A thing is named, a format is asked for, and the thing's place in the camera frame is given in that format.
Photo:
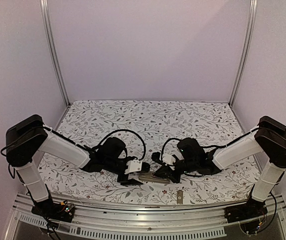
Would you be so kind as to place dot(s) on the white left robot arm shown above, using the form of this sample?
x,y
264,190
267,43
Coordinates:
x,y
31,135

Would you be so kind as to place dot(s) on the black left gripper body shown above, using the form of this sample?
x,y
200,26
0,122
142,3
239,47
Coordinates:
x,y
110,165

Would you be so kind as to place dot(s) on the right aluminium frame post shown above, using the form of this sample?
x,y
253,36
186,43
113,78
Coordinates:
x,y
245,51

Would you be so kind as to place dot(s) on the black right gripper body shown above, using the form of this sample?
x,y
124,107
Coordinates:
x,y
191,167

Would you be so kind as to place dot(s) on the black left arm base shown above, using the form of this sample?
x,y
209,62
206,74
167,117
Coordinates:
x,y
50,210

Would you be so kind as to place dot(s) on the aluminium frame post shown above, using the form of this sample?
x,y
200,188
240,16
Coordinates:
x,y
53,52
245,51

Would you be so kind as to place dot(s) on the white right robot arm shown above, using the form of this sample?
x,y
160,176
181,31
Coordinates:
x,y
267,138

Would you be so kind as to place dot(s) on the left aluminium frame post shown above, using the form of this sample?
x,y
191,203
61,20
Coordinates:
x,y
53,52

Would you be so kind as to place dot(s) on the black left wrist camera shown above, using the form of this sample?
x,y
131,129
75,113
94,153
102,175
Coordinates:
x,y
112,148

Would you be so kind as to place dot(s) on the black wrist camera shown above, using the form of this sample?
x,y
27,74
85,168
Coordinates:
x,y
191,150
112,148

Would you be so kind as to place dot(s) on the white remote control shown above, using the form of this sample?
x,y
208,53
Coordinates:
x,y
150,177

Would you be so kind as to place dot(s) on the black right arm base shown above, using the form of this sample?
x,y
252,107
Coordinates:
x,y
253,212

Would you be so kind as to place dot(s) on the remote battery cover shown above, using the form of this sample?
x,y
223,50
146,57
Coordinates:
x,y
180,197

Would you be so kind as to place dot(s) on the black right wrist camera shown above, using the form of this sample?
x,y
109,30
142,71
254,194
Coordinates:
x,y
191,150

